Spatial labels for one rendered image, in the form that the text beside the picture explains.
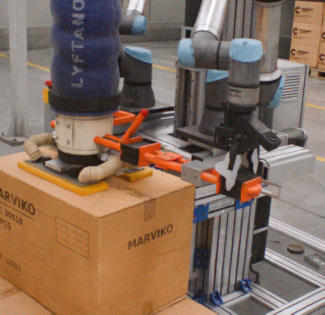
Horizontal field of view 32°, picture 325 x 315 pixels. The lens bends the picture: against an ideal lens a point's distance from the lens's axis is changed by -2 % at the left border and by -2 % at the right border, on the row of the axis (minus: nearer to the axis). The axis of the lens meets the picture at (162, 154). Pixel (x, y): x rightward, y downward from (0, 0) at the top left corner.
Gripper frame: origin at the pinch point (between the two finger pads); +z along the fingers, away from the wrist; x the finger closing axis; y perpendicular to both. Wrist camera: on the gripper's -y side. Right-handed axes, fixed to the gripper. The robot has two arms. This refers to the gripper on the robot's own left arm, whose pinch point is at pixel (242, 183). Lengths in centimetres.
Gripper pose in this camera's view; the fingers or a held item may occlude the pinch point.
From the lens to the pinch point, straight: 145.9
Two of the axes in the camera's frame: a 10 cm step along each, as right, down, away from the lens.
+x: -6.8, 1.9, -7.1
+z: -0.4, 9.5, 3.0
